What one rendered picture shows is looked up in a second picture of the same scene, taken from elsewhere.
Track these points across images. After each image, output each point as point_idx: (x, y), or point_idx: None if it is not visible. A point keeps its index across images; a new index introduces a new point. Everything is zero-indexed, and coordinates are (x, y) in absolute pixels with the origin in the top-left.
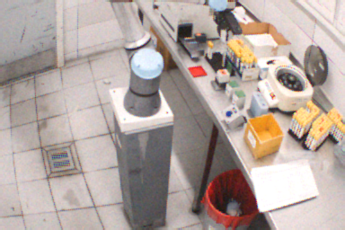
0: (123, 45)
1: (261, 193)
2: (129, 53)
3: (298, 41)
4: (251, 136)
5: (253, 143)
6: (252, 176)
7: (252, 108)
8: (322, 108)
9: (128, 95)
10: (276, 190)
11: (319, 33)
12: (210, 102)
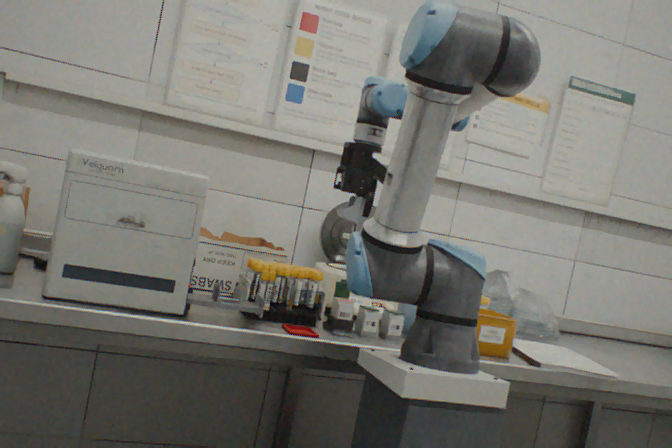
0: (406, 244)
1: (583, 367)
2: (415, 260)
3: (259, 231)
4: (488, 331)
5: (499, 336)
6: (551, 363)
7: (408, 325)
8: None
9: (462, 340)
10: (573, 361)
11: (322, 183)
12: (389, 347)
